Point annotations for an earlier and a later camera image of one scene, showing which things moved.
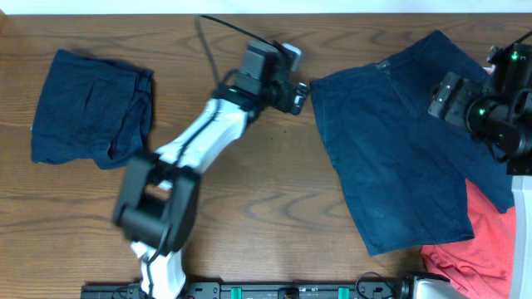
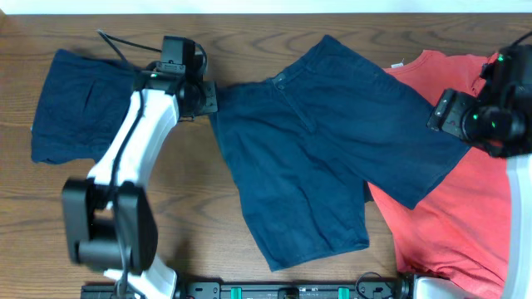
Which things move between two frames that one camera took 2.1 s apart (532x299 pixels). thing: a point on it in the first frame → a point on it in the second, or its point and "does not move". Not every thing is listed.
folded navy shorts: x=89 y=108 does not move
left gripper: x=297 y=99 → x=211 y=103
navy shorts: x=403 y=170 → x=306 y=145
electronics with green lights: x=258 y=290 does not move
